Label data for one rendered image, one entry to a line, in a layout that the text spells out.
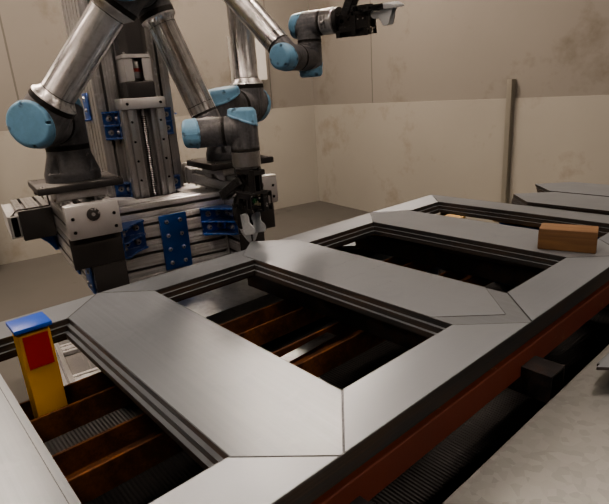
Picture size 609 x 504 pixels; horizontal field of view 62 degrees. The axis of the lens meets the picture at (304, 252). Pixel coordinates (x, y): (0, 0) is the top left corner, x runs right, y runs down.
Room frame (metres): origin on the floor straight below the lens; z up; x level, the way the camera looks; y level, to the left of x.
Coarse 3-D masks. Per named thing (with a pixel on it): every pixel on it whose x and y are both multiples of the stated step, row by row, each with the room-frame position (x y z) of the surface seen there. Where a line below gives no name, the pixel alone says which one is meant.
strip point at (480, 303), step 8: (472, 296) 0.87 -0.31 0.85; (480, 296) 0.87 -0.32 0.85; (488, 296) 0.87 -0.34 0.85; (456, 304) 0.84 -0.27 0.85; (464, 304) 0.84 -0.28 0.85; (472, 304) 0.84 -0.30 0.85; (480, 304) 0.84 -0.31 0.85; (488, 304) 0.83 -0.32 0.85; (496, 304) 0.83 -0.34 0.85; (440, 312) 0.81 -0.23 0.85; (448, 312) 0.81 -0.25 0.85; (456, 312) 0.81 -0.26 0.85; (464, 312) 0.81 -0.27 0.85; (472, 312) 0.80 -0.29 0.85; (480, 312) 0.80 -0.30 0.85; (488, 312) 0.80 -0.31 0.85; (496, 312) 0.80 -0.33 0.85; (504, 312) 0.80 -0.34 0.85
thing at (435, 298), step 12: (432, 288) 0.93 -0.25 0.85; (444, 288) 0.92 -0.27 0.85; (456, 288) 0.92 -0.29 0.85; (468, 288) 0.91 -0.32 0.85; (480, 288) 0.91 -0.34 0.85; (408, 300) 0.88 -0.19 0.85; (420, 300) 0.87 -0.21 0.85; (432, 300) 0.87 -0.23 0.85; (444, 300) 0.86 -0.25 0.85; (456, 300) 0.86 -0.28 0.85; (420, 312) 0.82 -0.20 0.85; (432, 312) 0.82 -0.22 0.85
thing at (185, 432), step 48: (336, 240) 1.37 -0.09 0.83; (432, 240) 1.31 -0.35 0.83; (192, 288) 1.07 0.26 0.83; (336, 288) 0.97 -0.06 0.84; (528, 336) 0.75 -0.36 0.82; (0, 384) 0.69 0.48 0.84; (144, 384) 0.64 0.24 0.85; (192, 432) 0.54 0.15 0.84; (384, 432) 0.51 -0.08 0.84; (336, 480) 0.46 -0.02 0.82
